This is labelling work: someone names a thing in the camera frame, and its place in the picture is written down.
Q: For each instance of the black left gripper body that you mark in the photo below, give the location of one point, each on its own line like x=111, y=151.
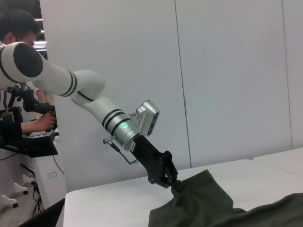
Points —
x=151, y=160

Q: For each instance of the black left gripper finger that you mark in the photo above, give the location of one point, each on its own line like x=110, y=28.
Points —
x=178, y=186

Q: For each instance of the dark green FREE t-shirt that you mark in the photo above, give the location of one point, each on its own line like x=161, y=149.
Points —
x=201, y=208

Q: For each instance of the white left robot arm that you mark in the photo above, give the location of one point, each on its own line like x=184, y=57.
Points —
x=59, y=80

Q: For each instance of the black shelf with keyboard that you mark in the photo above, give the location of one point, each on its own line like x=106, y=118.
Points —
x=40, y=146

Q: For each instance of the black flat panel lid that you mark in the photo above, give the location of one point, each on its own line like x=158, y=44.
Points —
x=52, y=215

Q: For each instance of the white stand foot with castor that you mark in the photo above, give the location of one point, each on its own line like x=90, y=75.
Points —
x=7, y=201
x=20, y=188

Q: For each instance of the dark-haired seated operator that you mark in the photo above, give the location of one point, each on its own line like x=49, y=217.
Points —
x=16, y=26

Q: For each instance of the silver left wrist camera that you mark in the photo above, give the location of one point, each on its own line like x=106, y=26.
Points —
x=149, y=118

